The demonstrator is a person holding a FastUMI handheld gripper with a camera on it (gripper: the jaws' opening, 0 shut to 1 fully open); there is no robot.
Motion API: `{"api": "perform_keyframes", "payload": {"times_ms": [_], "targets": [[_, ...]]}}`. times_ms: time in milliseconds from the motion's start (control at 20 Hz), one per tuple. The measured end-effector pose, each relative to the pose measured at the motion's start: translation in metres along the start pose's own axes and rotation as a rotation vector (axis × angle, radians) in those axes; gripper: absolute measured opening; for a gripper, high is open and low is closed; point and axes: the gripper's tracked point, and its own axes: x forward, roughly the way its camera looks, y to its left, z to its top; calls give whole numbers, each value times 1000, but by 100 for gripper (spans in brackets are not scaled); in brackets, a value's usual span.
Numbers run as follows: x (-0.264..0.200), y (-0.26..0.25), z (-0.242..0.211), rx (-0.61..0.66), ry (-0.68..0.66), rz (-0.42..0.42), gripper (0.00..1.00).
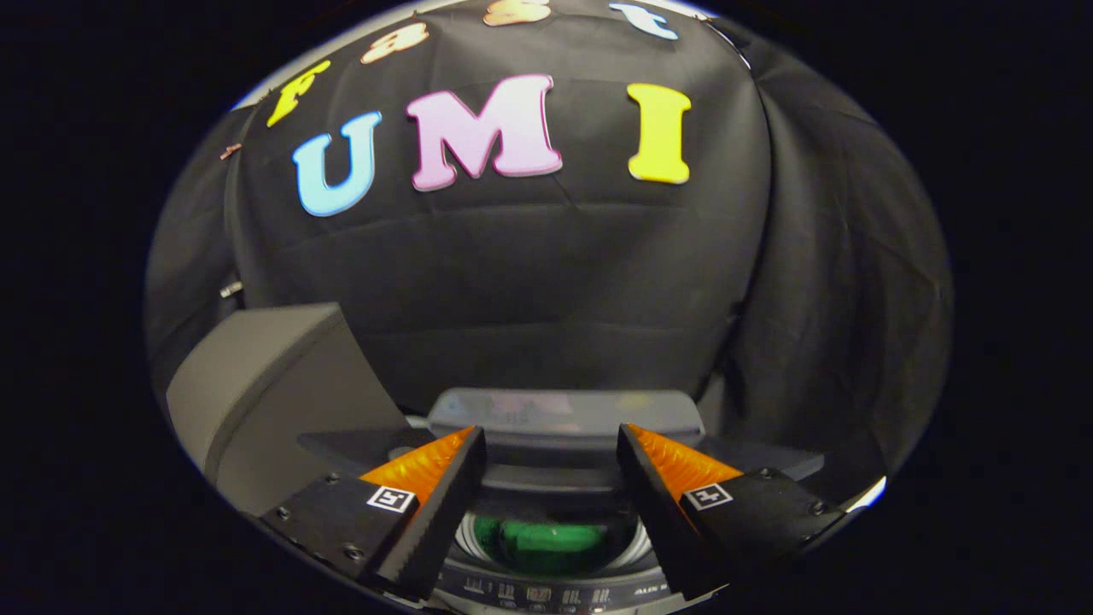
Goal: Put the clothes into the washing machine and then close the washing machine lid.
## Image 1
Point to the silver clip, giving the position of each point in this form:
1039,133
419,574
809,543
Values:
230,289

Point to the copper clip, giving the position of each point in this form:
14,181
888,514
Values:
230,151

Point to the dark grey washing machine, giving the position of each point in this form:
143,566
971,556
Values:
546,589

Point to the green polo shirt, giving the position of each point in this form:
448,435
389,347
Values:
555,538

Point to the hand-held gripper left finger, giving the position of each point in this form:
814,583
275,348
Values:
444,512

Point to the black backdrop cloth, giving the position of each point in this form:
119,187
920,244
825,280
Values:
546,290

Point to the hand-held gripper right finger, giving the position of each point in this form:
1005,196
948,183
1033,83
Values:
662,512

